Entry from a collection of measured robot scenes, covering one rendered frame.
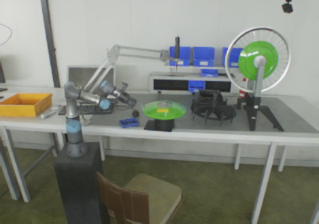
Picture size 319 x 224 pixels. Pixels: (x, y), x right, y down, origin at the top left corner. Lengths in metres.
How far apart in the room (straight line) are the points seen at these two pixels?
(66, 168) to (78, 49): 1.50
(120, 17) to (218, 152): 1.92
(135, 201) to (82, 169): 0.46
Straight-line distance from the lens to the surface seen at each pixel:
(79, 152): 1.48
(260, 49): 1.84
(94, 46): 2.53
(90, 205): 1.65
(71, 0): 2.61
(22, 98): 2.38
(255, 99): 1.84
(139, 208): 1.16
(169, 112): 1.44
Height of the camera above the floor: 1.65
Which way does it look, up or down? 21 degrees down
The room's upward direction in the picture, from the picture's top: straight up
